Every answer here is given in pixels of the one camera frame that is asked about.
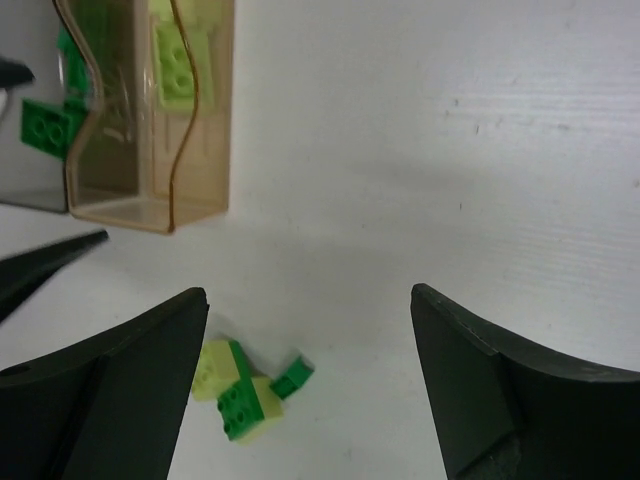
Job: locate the dark green thin lego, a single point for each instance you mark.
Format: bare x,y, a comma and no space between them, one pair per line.
293,378

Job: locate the dark green square lego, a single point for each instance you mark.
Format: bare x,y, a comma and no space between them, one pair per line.
50,128

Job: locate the orange transparent container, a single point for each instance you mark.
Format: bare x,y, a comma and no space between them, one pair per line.
134,164

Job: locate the light green lego stack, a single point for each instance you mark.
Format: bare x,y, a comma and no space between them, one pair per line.
245,402

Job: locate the light green lego brick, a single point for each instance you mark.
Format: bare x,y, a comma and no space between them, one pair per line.
181,35

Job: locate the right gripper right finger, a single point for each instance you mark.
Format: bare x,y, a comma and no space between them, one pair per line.
505,407

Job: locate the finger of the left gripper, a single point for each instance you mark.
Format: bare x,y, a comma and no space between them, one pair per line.
14,74
24,273

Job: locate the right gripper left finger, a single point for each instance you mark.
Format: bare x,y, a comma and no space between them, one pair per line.
108,407

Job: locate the grey transparent container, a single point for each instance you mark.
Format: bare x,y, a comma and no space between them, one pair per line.
45,90

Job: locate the dark green lego brick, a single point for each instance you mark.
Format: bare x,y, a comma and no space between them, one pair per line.
76,80

